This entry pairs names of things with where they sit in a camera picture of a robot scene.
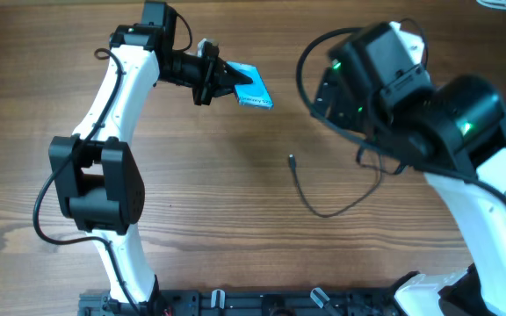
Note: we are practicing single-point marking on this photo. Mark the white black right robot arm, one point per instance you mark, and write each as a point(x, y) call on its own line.
point(377, 93)

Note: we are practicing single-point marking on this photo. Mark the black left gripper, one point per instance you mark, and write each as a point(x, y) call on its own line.
point(213, 75)

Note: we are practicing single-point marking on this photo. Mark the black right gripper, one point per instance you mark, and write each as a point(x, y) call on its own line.
point(337, 115)

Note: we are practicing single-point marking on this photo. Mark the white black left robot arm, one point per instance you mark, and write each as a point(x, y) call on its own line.
point(97, 181)

